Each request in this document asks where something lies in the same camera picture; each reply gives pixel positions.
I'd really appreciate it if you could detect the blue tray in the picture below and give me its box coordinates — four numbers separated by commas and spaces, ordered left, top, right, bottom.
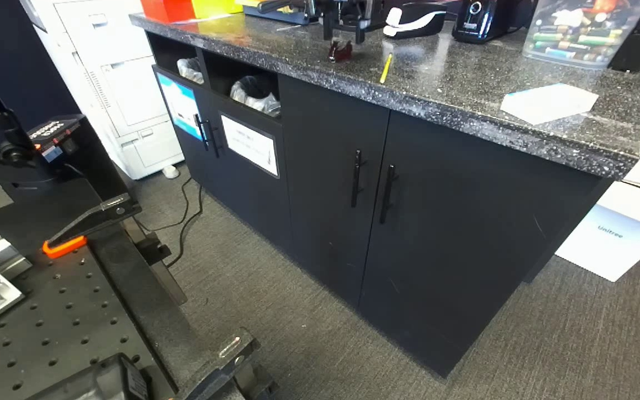
244, 4, 321, 26

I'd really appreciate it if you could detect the black and white tape dispenser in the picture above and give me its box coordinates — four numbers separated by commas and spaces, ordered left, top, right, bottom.
382, 3, 447, 40

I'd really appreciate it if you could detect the black cable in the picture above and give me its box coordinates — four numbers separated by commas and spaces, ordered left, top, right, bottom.
137, 177, 205, 268

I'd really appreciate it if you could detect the red box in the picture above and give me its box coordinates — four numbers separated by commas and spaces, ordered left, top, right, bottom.
141, 0, 196, 23

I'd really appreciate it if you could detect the black power brick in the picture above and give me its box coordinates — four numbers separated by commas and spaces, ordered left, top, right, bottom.
91, 353, 153, 400

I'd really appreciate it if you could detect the black door handle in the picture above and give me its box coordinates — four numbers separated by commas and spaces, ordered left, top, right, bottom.
207, 119, 222, 159
350, 148, 367, 209
194, 113, 210, 152
378, 163, 400, 226

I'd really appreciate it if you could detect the black box with orange label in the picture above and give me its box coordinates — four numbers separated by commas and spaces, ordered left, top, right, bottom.
27, 116, 86, 164

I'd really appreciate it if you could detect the black and orange clamp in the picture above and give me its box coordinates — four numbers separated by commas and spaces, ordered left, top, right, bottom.
42, 192, 143, 259

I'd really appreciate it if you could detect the dark red staple remover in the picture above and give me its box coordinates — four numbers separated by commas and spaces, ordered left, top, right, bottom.
328, 40, 353, 62

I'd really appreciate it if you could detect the cabinet door with white sign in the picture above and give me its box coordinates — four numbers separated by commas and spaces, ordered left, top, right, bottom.
204, 92, 294, 253

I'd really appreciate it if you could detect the narrow cabinet door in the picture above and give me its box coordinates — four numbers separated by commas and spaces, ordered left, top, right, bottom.
152, 64, 213, 192

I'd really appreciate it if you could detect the blue and white sign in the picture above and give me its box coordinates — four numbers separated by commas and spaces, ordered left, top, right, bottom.
157, 72, 204, 142

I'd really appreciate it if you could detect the clear trash bag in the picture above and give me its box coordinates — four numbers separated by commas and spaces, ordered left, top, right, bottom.
229, 75, 282, 118
176, 57, 206, 86

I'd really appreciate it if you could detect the black device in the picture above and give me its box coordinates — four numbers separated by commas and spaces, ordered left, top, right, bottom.
609, 28, 640, 73

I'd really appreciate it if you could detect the white paper sheet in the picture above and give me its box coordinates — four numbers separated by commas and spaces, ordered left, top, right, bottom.
500, 83, 599, 126

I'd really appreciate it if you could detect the yellow box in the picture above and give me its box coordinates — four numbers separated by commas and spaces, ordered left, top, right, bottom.
191, 0, 243, 19

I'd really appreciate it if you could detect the plain black cabinet door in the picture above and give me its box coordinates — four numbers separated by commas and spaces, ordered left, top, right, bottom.
277, 74, 391, 309
358, 110, 614, 379

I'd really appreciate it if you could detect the black electric pencil sharpener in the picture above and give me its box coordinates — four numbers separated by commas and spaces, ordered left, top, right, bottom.
452, 0, 512, 44

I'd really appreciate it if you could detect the white office printer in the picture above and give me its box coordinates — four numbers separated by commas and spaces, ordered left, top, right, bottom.
20, 0, 185, 181

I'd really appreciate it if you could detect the clear bin of markers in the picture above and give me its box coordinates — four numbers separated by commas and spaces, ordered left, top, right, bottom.
523, 0, 640, 69

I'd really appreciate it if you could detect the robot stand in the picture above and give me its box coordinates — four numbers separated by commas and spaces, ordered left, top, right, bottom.
0, 114, 277, 400

